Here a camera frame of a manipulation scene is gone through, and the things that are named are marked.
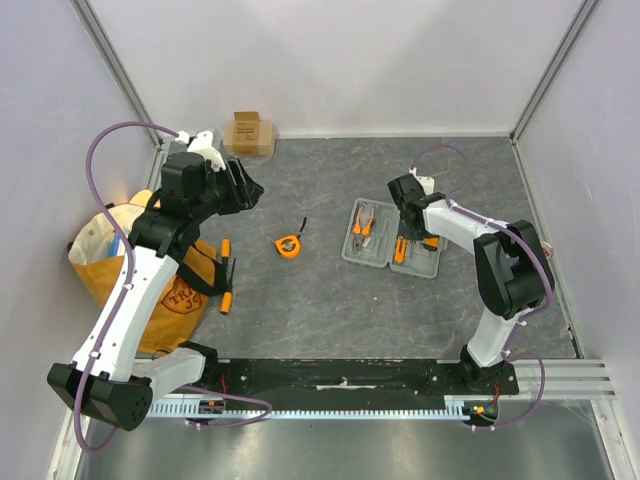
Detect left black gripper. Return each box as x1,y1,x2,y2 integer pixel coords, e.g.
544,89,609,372
191,156,265,223

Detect orange utility knife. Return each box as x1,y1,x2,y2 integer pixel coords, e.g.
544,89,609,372
393,236,408,265

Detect grey plastic tool case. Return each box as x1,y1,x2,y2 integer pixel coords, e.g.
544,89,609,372
341,198,448,279

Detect orange pliers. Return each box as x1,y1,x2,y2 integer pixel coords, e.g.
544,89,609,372
351,204,375,253

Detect orange black screwdriver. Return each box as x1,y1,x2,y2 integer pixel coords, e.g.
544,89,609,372
220,258,236,315
220,238,231,267

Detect orange tape measure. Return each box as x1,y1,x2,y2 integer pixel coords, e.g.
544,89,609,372
274,217,307,259

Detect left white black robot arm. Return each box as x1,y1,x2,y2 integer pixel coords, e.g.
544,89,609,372
47,130,264,431

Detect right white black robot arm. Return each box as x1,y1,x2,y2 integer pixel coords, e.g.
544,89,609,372
388,173,555,394

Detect orange bit holder set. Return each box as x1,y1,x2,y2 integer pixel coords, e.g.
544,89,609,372
423,236,440,251

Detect small cardboard box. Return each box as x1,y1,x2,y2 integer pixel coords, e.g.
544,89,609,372
223,111,277,157

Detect tan wooden object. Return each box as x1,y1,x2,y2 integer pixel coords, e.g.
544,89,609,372
129,189,153,207

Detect blue box in bag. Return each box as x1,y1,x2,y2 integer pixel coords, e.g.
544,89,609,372
108,235,126,257

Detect brown paper tote bag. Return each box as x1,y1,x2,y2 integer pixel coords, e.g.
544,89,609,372
68,213,218,354

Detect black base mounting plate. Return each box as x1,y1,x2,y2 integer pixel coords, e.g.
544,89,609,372
201,358,519,396

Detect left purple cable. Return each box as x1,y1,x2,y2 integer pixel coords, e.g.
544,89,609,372
73,122,275,454

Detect purple cable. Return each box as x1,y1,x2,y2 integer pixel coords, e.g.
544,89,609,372
409,144,556,431
73,122,275,454

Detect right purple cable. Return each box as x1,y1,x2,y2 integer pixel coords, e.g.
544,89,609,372
409,144,556,431

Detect white slotted cable duct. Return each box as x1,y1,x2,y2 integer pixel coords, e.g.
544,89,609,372
147,396,469,420

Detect aluminium frame rail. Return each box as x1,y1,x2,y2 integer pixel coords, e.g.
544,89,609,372
72,357,616,399

